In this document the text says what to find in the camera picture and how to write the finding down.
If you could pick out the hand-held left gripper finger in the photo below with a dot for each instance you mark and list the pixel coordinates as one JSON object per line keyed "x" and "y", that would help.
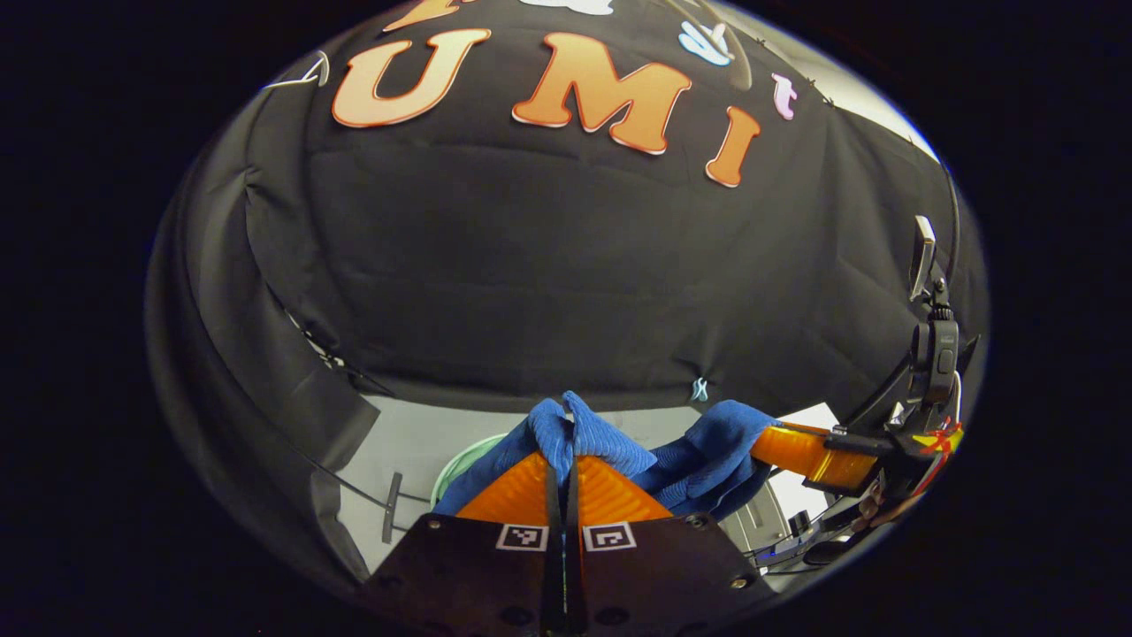
{"x": 577, "y": 575}
{"x": 555, "y": 575}

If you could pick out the black backdrop cloth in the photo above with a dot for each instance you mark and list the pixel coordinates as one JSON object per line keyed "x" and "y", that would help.
{"x": 531, "y": 265}

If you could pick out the green laundry hamper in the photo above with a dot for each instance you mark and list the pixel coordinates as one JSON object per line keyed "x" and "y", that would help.
{"x": 460, "y": 460}

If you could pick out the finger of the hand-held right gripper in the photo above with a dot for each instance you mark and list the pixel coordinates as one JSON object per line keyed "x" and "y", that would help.
{"x": 814, "y": 456}

